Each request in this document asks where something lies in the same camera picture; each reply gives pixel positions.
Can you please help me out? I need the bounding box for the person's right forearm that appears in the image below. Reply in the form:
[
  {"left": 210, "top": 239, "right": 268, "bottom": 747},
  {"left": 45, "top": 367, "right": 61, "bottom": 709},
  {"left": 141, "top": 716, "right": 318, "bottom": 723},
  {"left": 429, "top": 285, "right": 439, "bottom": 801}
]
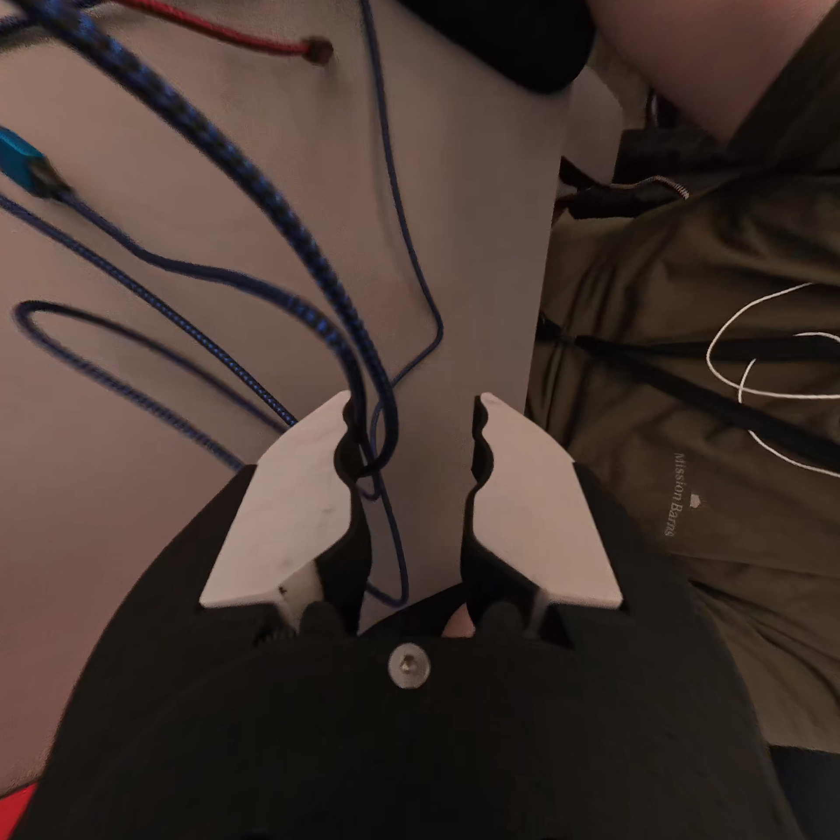
[{"left": 589, "top": 0, "right": 821, "bottom": 142}]

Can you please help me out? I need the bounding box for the red braided cable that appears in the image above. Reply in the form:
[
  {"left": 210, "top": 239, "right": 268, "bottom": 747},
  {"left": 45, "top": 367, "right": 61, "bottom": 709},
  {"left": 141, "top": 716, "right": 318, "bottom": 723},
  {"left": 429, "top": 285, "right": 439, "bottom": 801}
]
[{"left": 115, "top": 0, "right": 334, "bottom": 65}]

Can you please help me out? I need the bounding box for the red shelf unit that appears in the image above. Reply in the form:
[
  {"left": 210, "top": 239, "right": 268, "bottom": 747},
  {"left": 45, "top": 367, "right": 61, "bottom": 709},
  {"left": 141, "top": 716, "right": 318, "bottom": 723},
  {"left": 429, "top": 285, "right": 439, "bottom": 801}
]
[{"left": 0, "top": 784, "right": 37, "bottom": 840}]

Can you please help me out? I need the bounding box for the black strap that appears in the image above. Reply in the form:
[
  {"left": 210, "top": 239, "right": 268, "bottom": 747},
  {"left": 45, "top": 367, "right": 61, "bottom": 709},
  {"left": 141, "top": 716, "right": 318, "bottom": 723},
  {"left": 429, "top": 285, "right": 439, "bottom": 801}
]
[{"left": 576, "top": 333, "right": 840, "bottom": 463}]

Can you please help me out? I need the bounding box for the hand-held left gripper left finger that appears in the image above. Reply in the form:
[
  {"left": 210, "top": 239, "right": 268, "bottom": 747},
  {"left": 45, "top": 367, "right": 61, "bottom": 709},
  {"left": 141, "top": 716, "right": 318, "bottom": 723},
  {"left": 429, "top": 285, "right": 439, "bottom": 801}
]
[{"left": 199, "top": 390, "right": 373, "bottom": 635}]

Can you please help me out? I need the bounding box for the thick blue braided cable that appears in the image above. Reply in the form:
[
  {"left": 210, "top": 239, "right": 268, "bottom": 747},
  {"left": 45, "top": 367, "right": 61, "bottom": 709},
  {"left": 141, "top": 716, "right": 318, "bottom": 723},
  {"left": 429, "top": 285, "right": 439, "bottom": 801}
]
[{"left": 0, "top": 0, "right": 401, "bottom": 473}]

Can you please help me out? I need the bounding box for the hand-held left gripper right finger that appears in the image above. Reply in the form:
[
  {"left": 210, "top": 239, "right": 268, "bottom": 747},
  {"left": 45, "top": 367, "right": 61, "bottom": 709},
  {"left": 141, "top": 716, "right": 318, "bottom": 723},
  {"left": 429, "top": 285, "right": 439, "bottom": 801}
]
[{"left": 461, "top": 392, "right": 623, "bottom": 639}]

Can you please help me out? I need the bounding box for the thin white cord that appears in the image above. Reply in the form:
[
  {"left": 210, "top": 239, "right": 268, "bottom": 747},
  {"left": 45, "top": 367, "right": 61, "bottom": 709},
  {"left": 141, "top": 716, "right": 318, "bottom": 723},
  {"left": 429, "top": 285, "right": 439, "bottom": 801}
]
[{"left": 706, "top": 282, "right": 840, "bottom": 475}]

